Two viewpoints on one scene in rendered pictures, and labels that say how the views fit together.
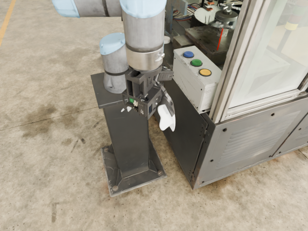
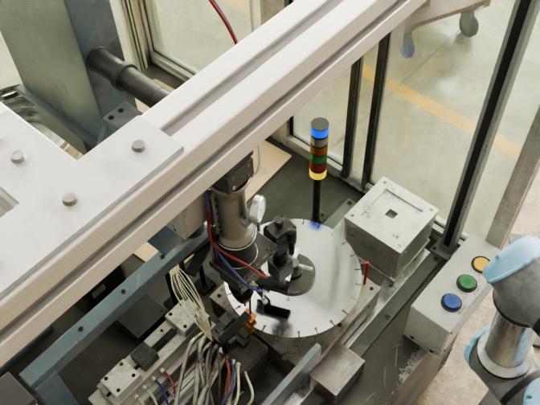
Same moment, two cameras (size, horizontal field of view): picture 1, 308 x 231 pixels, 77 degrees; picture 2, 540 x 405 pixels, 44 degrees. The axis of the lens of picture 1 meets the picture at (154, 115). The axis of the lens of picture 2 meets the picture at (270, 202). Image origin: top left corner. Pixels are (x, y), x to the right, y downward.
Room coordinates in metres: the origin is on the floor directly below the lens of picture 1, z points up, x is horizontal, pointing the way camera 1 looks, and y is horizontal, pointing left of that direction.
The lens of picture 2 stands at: (1.49, 0.35, 2.34)
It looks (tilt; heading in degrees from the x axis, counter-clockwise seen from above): 53 degrees down; 244
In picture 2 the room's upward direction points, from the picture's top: 3 degrees counter-clockwise
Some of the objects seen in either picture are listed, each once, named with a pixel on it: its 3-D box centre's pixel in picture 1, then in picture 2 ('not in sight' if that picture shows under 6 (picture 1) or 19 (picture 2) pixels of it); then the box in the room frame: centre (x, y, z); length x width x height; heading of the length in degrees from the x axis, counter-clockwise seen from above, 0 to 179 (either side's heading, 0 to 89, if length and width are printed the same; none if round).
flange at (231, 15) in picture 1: (227, 13); (292, 271); (1.08, -0.38, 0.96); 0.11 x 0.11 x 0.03
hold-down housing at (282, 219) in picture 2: not in sight; (280, 247); (1.14, -0.33, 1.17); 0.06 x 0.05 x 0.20; 11
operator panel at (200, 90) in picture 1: (196, 77); (456, 295); (0.71, -0.19, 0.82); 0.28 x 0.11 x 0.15; 20
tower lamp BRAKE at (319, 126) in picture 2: not in sight; (319, 128); (0.87, -0.60, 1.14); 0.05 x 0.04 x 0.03; 110
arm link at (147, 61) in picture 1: (145, 54); not in sight; (0.36, 0.02, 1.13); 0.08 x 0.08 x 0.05
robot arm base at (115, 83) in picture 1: (118, 74); not in sight; (0.77, 0.17, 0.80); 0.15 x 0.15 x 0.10
